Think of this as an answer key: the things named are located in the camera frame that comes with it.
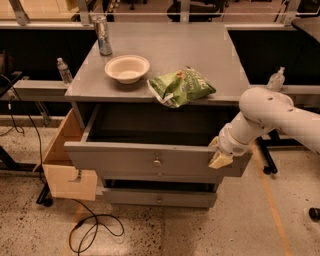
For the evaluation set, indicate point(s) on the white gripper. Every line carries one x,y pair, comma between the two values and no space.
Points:
230,144

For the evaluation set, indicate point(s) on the grey top drawer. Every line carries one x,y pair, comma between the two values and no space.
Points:
151,141

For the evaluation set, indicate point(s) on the grey drawer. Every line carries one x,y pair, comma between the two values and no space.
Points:
151,141
160,198
186,179

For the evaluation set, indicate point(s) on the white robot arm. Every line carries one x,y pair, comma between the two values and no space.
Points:
261,111

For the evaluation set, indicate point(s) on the grey middle drawer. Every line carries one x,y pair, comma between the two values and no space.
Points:
186,179

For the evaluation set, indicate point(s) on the grey drawer cabinet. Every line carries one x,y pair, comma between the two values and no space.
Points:
206,47

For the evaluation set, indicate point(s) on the grey bottom drawer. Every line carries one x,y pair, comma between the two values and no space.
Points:
160,198

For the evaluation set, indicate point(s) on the black rolling stand leg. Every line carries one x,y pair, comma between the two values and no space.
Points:
276,141

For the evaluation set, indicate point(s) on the green chip bag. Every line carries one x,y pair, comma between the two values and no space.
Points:
180,87

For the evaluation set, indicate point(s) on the hand sanitizer pump bottle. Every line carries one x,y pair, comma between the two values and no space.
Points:
276,80

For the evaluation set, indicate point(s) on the black caster wheel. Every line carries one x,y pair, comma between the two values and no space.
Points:
314,214

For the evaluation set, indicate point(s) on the white paper bowl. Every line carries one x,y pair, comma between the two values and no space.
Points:
127,69

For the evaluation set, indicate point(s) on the wooden side bin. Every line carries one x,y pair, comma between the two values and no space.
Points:
63,178

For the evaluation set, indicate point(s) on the silver drink can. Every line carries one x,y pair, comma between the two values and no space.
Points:
102,32

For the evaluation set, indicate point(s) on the clear plastic water bottle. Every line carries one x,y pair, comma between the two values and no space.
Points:
64,71

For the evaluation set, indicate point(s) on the grey metal shelf rail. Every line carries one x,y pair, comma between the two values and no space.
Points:
41,90

